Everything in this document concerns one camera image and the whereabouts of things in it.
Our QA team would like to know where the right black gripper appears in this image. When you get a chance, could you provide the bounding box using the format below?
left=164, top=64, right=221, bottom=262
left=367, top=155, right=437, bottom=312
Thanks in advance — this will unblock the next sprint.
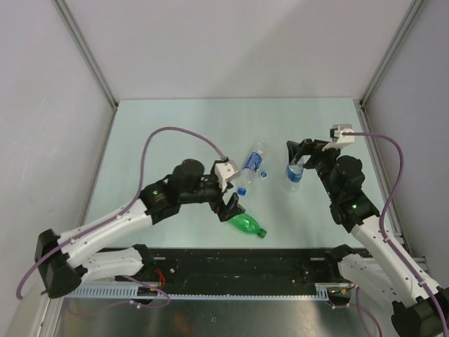
left=287, top=138, right=344, bottom=199

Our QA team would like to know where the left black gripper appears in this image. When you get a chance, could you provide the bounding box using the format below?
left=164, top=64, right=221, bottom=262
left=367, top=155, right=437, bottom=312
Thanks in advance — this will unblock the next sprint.
left=180, top=171, right=245, bottom=221

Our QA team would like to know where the green plastic bottle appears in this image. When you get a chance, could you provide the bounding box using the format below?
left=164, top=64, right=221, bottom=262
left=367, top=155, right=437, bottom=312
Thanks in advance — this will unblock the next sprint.
left=228, top=213, right=267, bottom=239

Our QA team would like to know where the blue label bottle white cap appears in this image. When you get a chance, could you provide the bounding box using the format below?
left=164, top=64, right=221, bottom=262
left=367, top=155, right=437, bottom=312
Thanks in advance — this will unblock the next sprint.
left=286, top=159, right=304, bottom=192

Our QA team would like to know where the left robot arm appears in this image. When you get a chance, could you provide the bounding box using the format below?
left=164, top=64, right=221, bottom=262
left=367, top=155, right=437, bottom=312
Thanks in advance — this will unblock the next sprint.
left=34, top=159, right=245, bottom=298

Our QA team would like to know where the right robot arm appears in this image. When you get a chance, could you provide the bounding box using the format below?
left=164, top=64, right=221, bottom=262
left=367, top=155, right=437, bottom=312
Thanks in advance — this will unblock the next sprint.
left=286, top=139, right=448, bottom=336

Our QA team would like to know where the clear bottle blue cap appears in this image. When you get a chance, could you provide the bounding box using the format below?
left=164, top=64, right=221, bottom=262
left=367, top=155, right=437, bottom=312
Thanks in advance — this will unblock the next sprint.
left=236, top=142, right=267, bottom=196

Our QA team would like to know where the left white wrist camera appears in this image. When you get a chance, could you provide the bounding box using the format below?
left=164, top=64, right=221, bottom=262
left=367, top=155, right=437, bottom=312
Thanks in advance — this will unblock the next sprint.
left=213, top=159, right=240, bottom=193

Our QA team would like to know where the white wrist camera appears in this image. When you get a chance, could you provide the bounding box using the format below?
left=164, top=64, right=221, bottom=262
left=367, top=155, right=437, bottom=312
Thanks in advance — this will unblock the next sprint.
left=213, top=159, right=240, bottom=193
left=322, top=124, right=355, bottom=151

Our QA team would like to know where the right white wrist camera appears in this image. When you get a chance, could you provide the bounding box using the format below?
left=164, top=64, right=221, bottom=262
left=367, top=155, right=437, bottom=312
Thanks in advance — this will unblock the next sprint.
left=322, top=124, right=355, bottom=151

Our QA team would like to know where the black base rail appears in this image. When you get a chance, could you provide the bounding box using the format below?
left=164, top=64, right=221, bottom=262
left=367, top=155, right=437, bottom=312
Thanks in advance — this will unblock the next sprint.
left=134, top=249, right=347, bottom=291

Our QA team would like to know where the grey slotted cable duct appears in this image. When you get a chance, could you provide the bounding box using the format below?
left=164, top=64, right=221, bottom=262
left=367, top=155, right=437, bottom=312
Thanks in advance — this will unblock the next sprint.
left=66, top=284, right=354, bottom=301

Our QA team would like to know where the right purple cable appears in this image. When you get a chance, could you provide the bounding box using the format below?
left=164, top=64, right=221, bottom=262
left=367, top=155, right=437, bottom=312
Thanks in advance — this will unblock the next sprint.
left=342, top=131, right=449, bottom=337

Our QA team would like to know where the purple cable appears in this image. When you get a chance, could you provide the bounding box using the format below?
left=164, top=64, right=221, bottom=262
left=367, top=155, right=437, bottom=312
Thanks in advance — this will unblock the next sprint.
left=342, top=131, right=449, bottom=337
left=16, top=126, right=227, bottom=300

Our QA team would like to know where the right aluminium frame post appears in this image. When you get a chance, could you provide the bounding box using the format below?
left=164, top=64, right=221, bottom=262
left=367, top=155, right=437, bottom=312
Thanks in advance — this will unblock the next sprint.
left=359, top=0, right=429, bottom=106

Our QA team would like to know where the aluminium frame post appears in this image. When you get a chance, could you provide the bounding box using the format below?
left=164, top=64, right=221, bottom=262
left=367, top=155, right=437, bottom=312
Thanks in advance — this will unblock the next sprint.
left=51, top=0, right=118, bottom=111
left=359, top=0, right=429, bottom=106

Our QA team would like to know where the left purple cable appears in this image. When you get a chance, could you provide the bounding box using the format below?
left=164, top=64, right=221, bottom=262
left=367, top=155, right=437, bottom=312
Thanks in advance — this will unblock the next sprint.
left=16, top=126, right=227, bottom=300

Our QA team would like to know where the left aluminium frame post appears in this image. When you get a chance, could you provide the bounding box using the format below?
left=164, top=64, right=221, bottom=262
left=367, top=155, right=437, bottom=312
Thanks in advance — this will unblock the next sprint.
left=51, top=0, right=118, bottom=111

